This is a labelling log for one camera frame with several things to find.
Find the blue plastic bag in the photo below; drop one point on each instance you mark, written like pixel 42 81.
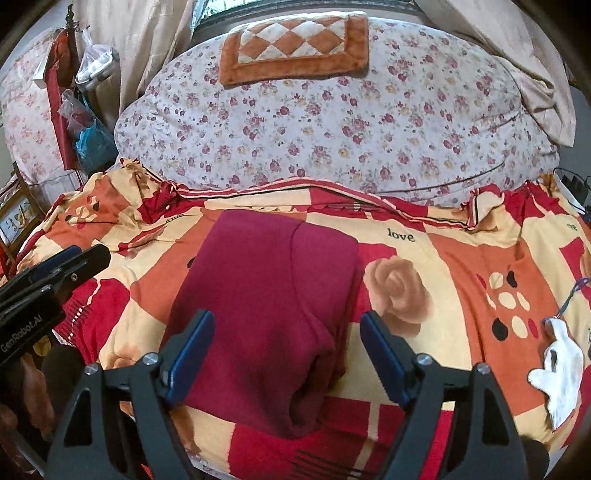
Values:
pixel 94 145

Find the white floral quilt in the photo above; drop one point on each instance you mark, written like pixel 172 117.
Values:
pixel 323 115

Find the framed picture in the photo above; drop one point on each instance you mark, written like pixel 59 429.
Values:
pixel 18 217

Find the plastic bag with red contents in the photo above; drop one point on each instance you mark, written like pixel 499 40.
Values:
pixel 76 113

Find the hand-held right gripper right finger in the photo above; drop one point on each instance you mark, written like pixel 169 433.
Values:
pixel 383 353

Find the red orange printed blanket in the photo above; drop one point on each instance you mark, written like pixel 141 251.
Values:
pixel 461 258

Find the beige cloth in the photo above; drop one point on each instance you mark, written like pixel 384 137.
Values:
pixel 531 69

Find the dark red garment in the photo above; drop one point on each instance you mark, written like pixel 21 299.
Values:
pixel 258 286

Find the beige curtain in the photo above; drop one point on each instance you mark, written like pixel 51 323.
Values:
pixel 147 55

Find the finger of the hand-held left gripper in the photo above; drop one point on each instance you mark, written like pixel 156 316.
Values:
pixel 51 261
pixel 83 267

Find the white glove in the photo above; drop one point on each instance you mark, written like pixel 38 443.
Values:
pixel 561 369

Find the pink floral pillow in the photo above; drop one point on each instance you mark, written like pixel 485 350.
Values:
pixel 25 115

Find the orange checkered cushion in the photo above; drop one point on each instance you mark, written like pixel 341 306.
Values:
pixel 295 46

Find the red hanging bag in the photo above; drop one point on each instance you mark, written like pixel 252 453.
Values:
pixel 57 101

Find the clear plastic bag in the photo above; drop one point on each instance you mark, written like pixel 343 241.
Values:
pixel 97 64

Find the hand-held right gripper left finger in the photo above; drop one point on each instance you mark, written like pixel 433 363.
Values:
pixel 191 353

